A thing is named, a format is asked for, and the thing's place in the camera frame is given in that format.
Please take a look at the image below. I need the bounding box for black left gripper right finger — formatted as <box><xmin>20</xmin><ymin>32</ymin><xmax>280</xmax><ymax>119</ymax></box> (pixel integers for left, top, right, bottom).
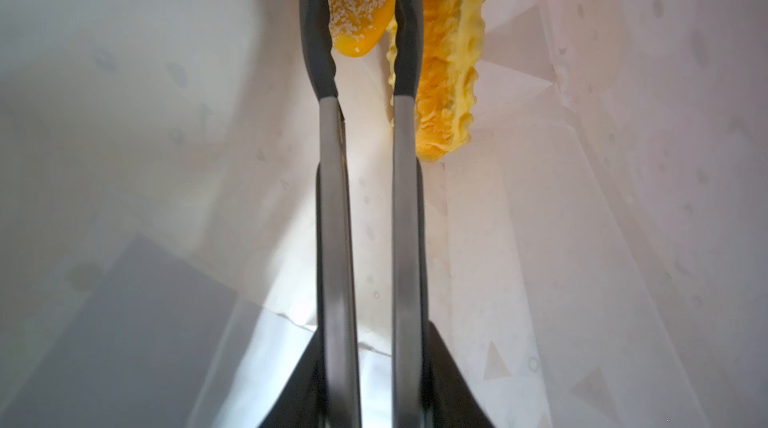
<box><xmin>392</xmin><ymin>0</ymin><xmax>491</xmax><ymax>427</ymax></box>

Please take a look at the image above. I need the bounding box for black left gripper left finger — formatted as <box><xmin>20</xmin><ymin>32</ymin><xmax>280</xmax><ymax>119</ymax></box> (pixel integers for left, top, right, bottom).
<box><xmin>261</xmin><ymin>0</ymin><xmax>362</xmax><ymax>427</ymax></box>

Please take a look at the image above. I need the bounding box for cartoon animal paper bag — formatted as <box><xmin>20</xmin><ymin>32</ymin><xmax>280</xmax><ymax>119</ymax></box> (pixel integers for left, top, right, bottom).
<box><xmin>1</xmin><ymin>0</ymin><xmax>767</xmax><ymax>427</ymax></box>

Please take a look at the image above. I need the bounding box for ruffled yellow fake bread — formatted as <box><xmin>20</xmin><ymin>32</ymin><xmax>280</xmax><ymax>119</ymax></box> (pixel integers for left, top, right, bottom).
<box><xmin>414</xmin><ymin>0</ymin><xmax>486</xmax><ymax>162</ymax></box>

